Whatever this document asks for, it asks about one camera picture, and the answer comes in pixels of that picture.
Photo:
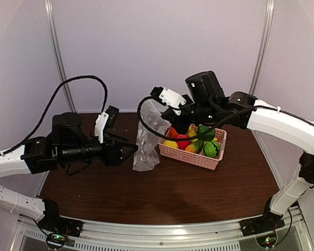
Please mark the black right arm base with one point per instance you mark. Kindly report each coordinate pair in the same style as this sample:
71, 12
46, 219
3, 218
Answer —
261, 224

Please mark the green striped toy watermelon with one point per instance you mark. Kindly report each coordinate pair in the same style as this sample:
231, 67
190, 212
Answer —
211, 149

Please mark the yellow toy banana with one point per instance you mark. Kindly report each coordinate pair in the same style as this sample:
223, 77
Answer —
192, 131

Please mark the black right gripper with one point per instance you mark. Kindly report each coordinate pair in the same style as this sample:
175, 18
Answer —
181, 127

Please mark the green orange toy mango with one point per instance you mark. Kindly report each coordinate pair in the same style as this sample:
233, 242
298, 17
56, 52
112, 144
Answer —
195, 147

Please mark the left green circuit board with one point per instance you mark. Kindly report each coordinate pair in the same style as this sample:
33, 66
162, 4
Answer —
56, 240

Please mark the green circuit board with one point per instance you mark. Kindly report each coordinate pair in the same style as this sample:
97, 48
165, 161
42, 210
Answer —
267, 241
56, 240

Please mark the right aluminium corner post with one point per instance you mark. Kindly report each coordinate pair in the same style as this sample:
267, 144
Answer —
266, 33

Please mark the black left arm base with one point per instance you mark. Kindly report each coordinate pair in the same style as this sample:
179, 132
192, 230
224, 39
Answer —
53, 222

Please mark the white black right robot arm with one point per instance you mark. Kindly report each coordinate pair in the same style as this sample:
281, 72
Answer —
207, 104

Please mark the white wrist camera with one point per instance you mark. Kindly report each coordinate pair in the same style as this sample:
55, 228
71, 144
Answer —
168, 97
100, 124

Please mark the yellow toy lemon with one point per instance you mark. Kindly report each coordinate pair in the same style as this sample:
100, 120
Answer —
170, 143

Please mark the orange toy fruit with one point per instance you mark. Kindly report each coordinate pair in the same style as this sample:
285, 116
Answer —
173, 133

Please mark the pink perforated plastic basket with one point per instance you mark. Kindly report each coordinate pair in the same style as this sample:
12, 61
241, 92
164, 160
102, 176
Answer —
200, 159

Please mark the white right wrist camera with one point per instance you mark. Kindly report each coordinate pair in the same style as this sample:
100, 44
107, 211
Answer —
168, 97

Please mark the aluminium corner post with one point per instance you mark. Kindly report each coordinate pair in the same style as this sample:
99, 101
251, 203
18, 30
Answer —
266, 33
57, 53

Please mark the left aluminium corner post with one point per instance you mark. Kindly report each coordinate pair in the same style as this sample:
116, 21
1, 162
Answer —
57, 53

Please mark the right green circuit board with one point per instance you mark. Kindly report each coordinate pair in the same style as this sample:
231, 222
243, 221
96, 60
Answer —
267, 241

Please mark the green toy bell pepper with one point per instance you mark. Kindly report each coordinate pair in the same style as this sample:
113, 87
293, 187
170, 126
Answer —
208, 136

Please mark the clear polka dot zip bag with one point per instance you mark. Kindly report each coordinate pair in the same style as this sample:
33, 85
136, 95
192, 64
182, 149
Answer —
146, 157

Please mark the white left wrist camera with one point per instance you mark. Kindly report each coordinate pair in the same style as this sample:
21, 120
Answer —
100, 124

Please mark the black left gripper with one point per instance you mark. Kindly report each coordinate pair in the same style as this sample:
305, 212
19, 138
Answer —
115, 158

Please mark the red toy apple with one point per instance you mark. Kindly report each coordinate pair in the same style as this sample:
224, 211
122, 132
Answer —
184, 143

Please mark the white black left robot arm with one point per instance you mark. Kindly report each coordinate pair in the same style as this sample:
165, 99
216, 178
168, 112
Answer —
66, 146

